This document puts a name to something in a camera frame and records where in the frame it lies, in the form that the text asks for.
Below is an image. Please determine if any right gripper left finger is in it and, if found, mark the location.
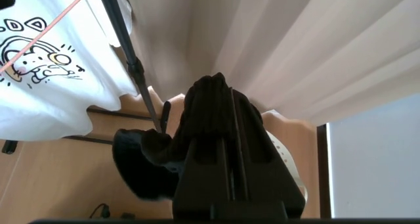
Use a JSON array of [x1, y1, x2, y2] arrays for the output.
[[173, 137, 236, 218]]

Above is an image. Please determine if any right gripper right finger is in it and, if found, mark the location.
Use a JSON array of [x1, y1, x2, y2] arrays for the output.
[[230, 89, 306, 218]]

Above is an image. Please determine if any black garment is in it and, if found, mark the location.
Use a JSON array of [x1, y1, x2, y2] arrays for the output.
[[112, 72, 263, 200]]

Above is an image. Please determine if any white printed t-shirt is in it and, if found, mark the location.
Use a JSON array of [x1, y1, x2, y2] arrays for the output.
[[0, 0, 138, 142]]

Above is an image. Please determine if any pink clothes hanger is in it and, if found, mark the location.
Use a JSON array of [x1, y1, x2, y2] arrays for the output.
[[0, 0, 95, 73]]

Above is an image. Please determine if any white laundry basket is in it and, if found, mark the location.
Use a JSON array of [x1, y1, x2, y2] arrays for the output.
[[264, 130, 308, 202]]

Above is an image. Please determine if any black clothes rack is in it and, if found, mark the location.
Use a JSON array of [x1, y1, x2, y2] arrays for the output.
[[1, 0, 172, 155]]

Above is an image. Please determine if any beige curtain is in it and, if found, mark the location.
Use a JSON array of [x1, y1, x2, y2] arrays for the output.
[[123, 0, 420, 126]]

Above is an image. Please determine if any black cable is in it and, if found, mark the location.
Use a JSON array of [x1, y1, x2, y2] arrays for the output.
[[89, 202, 136, 219]]

